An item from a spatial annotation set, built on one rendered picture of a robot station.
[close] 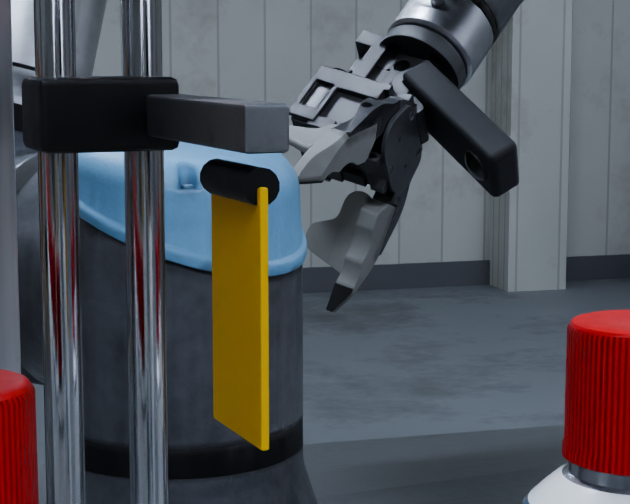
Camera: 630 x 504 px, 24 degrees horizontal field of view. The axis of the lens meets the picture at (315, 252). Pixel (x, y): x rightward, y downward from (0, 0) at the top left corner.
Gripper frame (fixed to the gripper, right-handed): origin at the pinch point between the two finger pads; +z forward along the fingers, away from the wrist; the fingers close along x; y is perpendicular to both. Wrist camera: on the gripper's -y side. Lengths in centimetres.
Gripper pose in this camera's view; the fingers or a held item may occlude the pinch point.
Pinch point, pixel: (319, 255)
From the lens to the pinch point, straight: 103.0
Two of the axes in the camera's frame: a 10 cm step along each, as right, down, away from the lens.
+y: -8.5, -3.0, 4.4
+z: -5.0, 7.3, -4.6
